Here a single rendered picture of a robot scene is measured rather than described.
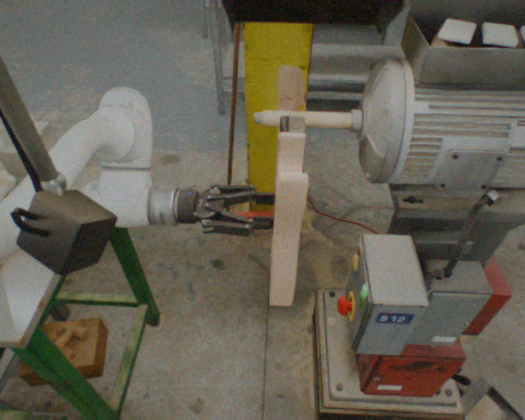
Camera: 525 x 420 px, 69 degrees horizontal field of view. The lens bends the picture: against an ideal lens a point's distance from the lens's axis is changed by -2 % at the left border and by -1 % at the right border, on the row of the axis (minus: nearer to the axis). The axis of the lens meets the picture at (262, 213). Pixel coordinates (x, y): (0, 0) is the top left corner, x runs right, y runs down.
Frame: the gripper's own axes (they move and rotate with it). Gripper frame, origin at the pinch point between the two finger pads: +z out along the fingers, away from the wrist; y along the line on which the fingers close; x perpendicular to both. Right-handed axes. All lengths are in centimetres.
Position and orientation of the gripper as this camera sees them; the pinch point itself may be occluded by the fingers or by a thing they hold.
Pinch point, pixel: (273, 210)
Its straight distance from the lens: 83.7
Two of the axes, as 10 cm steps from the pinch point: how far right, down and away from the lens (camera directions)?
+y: -0.5, 6.9, -7.2
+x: 0.1, -7.2, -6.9
